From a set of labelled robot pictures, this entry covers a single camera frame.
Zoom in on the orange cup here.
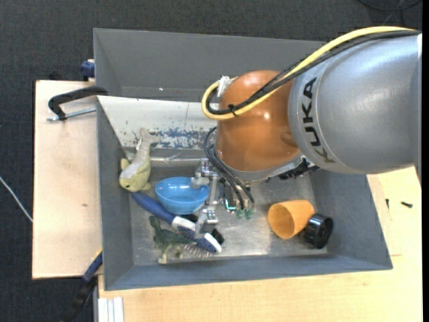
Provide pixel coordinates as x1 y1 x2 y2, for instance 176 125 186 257
267 199 316 240

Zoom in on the blue bowl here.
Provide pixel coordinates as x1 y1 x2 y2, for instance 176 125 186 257
154 176 211 215

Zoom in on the black round cap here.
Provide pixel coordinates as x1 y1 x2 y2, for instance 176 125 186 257
302 213 334 250

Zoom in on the grey and yellow plush dolphin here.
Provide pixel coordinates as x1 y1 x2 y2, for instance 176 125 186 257
119 127 162 193

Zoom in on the pale wood board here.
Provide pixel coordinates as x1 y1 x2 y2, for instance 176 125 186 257
32 80 103 280

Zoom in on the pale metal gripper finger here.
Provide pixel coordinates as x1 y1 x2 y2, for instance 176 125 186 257
190 158 216 190
195 206 221 235

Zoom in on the blue and white brush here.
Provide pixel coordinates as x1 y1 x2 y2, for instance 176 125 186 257
131 191 225 258

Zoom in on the green toy dinosaur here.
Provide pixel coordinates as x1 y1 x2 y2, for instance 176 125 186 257
148 215 198 265

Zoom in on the grey metal bin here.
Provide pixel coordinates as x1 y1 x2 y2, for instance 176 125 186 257
93 28 393 291

